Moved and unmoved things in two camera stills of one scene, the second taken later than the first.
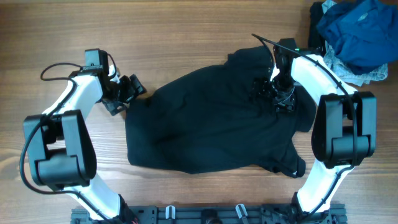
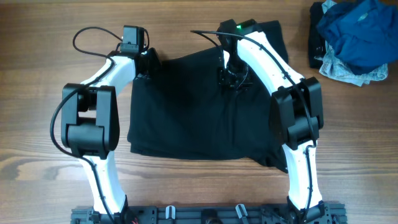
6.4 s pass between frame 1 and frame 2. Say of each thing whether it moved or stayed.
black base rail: stayed
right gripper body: moved
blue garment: stayed
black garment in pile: stayed
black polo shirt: moved
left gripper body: moved
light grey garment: stayed
